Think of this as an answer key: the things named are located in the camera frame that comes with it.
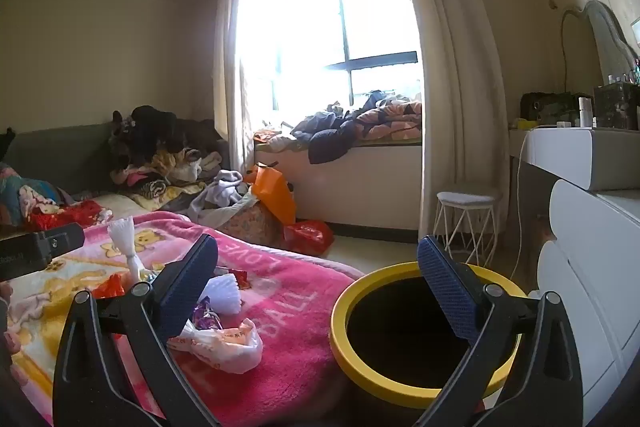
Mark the orange white clothes heap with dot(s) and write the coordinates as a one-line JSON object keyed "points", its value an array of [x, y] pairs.
{"points": [[272, 139]]}

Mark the orange shopping bag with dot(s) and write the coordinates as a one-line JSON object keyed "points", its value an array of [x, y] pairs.
{"points": [[272, 194]]}

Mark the yellow-rimmed black trash bin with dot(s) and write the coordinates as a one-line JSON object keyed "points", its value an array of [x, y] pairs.
{"points": [[390, 337]]}

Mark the cosmetics organizer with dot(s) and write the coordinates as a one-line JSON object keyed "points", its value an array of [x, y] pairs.
{"points": [[617, 107]]}

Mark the orange patterned quilt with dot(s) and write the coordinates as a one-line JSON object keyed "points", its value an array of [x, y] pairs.
{"points": [[390, 122]]}

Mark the narrow cream curtain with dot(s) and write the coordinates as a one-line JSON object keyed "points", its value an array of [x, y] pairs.
{"points": [[227, 82]]}

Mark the grey clothes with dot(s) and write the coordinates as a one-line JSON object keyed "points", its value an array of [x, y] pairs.
{"points": [[222, 189]]}

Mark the white window seat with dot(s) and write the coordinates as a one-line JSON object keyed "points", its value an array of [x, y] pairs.
{"points": [[360, 187]]}

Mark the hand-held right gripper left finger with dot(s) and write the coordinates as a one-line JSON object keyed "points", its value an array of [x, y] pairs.
{"points": [[185, 292]]}

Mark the white vanity table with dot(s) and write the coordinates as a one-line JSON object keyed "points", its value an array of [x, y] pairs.
{"points": [[575, 157]]}

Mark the dark blue jacket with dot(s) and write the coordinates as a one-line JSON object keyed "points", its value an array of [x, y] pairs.
{"points": [[325, 142]]}

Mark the white chest of drawers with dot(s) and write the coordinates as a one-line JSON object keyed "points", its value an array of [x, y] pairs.
{"points": [[590, 232]]}

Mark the purple candy wrapper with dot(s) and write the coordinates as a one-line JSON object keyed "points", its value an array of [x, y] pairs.
{"points": [[207, 319]]}

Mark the black bag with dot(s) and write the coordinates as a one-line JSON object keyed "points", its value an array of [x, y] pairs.
{"points": [[550, 107]]}

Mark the pink bear printed blanket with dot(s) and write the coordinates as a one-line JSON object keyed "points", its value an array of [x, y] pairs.
{"points": [[290, 307]]}

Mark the floral laundry basket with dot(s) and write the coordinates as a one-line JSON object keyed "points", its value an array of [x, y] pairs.
{"points": [[250, 224]]}

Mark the cream bed mattress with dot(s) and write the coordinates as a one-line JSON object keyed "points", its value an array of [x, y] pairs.
{"points": [[120, 206]]}

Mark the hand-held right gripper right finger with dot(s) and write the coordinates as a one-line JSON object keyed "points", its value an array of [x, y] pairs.
{"points": [[447, 292]]}

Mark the red plastic bag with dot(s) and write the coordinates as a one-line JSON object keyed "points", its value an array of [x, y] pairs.
{"points": [[307, 236]]}

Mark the green bed headboard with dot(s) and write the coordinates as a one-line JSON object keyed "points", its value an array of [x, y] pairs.
{"points": [[60, 157]]}

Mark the red printed cloth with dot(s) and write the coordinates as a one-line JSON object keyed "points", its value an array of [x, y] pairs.
{"points": [[75, 213]]}

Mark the orange-red wrapper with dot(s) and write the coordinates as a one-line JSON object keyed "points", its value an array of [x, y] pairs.
{"points": [[107, 287]]}

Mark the colourful printed clothes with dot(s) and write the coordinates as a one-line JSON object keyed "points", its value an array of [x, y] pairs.
{"points": [[30, 197]]}

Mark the wavy framed mirror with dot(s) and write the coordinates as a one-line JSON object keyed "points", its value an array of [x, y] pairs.
{"points": [[607, 47]]}

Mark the white orange plastic bag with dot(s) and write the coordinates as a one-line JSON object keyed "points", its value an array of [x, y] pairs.
{"points": [[225, 347]]}

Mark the short white foam fruit net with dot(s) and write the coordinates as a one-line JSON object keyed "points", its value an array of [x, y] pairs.
{"points": [[227, 294]]}

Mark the black clothes heap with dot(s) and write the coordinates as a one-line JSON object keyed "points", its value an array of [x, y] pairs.
{"points": [[150, 132]]}

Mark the wide cream curtain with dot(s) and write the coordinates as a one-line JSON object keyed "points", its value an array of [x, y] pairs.
{"points": [[450, 82]]}

